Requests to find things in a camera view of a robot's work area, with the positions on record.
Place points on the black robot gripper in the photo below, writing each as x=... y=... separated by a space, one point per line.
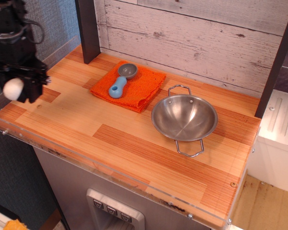
x=18 y=57

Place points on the white plush rice ball brush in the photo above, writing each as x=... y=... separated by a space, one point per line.
x=13 y=89

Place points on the stainless steel bowl with handles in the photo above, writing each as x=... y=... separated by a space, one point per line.
x=182 y=116

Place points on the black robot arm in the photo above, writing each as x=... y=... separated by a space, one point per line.
x=13 y=22

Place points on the blue and grey scoop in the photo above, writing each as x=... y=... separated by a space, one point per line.
x=126 y=72

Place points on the clear acrylic table guard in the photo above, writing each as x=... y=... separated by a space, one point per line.
x=69 y=119

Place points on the orange knitted cloth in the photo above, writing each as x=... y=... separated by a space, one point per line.
x=137 y=92

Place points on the silver cabinet with dispenser panel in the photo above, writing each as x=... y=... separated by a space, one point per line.
x=130 y=196

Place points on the yellow object bottom left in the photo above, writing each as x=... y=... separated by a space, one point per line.
x=15 y=225

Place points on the white plastic cabinet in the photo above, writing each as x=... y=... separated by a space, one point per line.
x=268 y=160

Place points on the dark right post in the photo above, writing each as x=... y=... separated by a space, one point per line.
x=273 y=75

